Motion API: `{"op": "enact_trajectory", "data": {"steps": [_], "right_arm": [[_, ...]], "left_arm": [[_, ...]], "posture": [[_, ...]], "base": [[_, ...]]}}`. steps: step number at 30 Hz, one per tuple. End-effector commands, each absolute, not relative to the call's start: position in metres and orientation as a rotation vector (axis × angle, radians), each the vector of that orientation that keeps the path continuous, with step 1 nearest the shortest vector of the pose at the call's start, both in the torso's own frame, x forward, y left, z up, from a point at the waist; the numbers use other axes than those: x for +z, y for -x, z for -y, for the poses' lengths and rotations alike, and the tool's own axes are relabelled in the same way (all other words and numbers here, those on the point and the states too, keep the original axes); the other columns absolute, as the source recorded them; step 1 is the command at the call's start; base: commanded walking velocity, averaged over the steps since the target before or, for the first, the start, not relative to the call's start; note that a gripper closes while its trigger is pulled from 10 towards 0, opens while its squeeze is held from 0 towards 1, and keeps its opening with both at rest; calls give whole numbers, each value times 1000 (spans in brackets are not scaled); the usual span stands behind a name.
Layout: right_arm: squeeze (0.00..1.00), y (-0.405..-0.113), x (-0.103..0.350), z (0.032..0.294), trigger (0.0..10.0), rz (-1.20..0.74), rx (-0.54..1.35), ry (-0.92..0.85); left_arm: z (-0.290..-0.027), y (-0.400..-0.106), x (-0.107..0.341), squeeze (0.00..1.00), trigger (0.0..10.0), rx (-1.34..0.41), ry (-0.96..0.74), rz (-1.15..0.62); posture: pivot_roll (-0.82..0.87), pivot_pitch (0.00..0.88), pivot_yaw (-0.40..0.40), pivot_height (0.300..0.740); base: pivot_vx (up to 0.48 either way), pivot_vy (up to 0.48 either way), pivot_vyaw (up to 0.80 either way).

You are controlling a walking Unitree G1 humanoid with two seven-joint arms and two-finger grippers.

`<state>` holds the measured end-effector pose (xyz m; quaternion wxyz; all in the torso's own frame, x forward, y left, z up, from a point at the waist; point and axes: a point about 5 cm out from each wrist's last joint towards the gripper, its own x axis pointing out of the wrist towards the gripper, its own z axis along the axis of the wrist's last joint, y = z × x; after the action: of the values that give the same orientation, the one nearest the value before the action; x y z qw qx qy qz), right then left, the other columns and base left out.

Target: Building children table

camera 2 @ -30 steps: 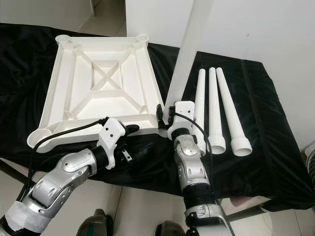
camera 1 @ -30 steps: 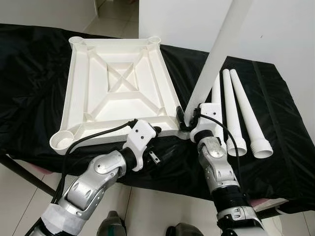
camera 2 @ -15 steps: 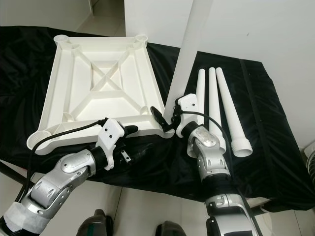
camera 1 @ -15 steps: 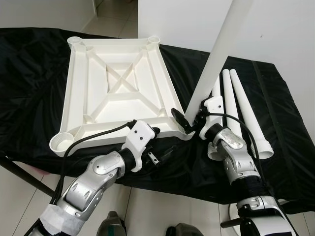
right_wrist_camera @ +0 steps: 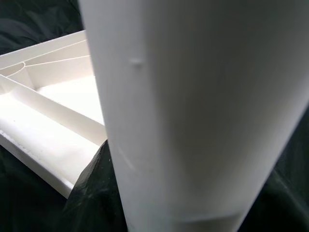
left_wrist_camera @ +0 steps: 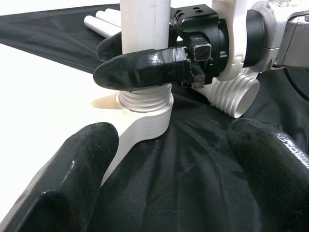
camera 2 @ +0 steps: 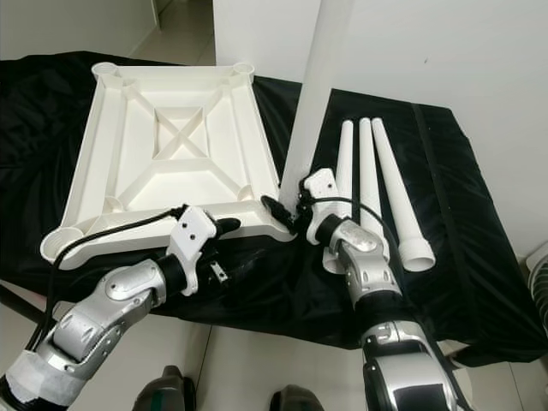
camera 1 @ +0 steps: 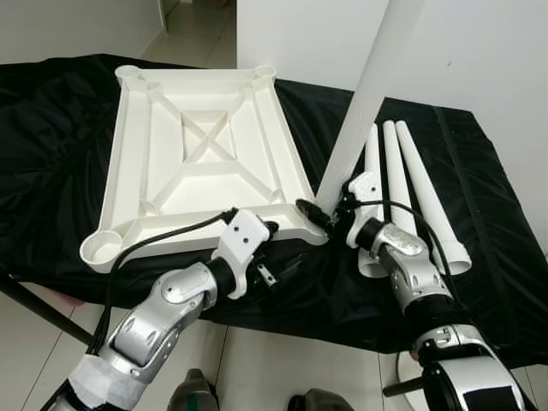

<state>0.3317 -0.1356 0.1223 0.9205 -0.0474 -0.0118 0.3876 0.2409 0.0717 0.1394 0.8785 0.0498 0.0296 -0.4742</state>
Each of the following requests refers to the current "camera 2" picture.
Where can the white pedestal fan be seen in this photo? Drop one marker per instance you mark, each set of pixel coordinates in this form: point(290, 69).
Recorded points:
point(539, 282)

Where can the black table cloth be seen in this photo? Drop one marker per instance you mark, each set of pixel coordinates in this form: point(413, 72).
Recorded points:
point(34, 154)

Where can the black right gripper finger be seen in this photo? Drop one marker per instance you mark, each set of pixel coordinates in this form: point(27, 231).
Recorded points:
point(277, 209)

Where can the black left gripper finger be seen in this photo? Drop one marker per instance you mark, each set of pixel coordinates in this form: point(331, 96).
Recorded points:
point(224, 227)

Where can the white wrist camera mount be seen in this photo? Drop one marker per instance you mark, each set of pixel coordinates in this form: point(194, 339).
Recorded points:
point(197, 227)
point(321, 181)

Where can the grey robot right leg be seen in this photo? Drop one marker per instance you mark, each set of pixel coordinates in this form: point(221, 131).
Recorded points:
point(300, 401)

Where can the white plastic table leg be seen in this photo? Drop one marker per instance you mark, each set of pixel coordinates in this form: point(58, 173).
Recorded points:
point(366, 163)
point(345, 154)
point(398, 197)
point(325, 86)

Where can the grey robot leg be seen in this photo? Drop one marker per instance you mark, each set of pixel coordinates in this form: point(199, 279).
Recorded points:
point(300, 401)
point(167, 392)

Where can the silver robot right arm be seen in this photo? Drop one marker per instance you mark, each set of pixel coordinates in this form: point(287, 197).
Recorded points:
point(364, 257)

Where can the white plastic children table top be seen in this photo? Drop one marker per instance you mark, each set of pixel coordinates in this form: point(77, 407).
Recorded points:
point(171, 180)

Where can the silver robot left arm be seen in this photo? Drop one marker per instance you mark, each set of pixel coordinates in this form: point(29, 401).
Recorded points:
point(128, 291)

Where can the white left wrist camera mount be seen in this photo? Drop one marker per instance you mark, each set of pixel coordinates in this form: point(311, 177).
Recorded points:
point(197, 227)

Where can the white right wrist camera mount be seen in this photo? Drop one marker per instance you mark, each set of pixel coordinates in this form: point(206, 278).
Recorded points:
point(321, 181)

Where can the grey robot left leg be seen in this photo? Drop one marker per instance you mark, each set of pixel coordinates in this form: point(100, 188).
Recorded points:
point(167, 392)

